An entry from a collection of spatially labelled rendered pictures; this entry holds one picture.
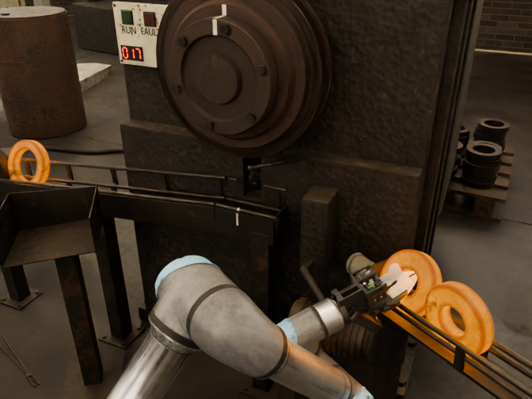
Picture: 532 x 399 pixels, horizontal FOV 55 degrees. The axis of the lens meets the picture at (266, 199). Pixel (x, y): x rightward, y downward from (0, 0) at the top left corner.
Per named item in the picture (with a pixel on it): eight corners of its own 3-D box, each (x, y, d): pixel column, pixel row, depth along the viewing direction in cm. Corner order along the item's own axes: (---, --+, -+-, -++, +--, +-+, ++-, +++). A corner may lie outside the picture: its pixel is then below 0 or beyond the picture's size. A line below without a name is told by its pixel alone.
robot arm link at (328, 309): (331, 343, 112) (313, 317, 119) (349, 332, 113) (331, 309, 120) (325, 321, 108) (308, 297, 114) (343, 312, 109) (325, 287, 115)
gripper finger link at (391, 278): (416, 259, 116) (381, 277, 114) (417, 276, 119) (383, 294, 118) (407, 251, 118) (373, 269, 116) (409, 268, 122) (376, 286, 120)
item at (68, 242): (54, 363, 190) (8, 192, 156) (127, 354, 195) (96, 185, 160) (43, 408, 173) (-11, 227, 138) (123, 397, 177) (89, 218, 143)
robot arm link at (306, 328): (274, 344, 117) (264, 321, 112) (315, 322, 119) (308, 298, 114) (288, 370, 111) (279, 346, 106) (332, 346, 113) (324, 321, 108)
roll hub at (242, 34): (182, 120, 138) (173, 11, 125) (278, 136, 128) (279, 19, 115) (171, 127, 134) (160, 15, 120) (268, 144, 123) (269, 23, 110)
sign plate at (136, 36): (124, 62, 161) (115, 1, 153) (195, 70, 152) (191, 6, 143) (119, 63, 159) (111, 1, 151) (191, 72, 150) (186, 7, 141)
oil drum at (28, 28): (49, 110, 447) (26, 1, 405) (103, 119, 426) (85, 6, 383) (-9, 133, 400) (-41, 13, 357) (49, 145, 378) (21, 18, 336)
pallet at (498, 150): (298, 180, 327) (300, 114, 306) (340, 138, 391) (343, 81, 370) (499, 223, 280) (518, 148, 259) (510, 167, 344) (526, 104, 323)
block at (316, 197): (310, 251, 157) (313, 180, 145) (336, 257, 154) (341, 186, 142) (298, 270, 148) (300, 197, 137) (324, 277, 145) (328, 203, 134)
